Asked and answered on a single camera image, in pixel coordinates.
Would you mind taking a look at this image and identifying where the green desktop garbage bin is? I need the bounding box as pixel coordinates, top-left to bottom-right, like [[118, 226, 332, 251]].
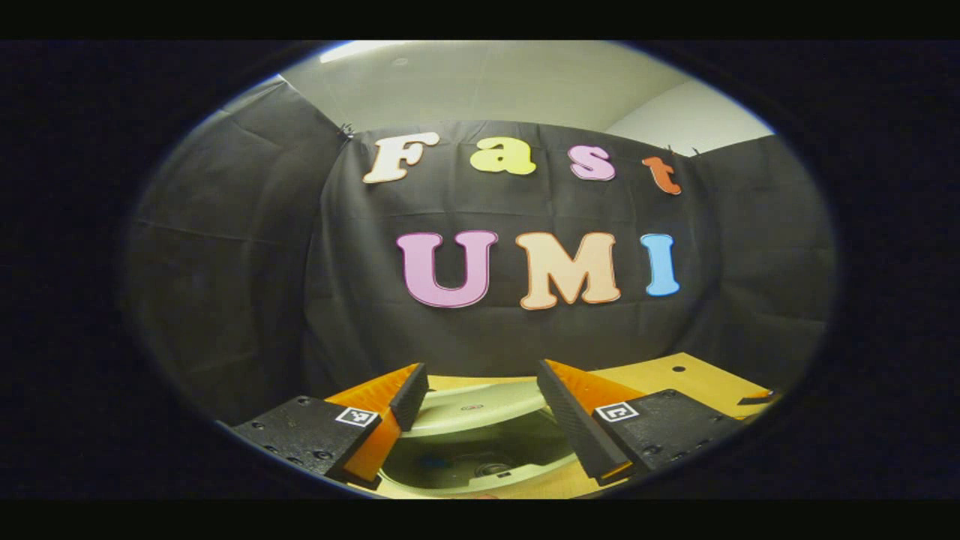
[[377, 379, 580, 497]]

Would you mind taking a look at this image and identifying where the black backdrop cloth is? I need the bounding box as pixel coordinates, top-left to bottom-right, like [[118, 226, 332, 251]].
[[124, 75, 837, 428]]

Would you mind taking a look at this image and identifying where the wooden desktop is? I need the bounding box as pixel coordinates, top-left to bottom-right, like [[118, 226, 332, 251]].
[[352, 352, 782, 500]]

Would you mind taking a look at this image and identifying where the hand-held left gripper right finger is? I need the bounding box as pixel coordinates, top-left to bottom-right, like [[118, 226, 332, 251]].
[[536, 359, 745, 486]]

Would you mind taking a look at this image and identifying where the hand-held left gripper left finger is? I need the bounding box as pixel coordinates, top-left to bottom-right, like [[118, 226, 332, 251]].
[[229, 363, 431, 490]]

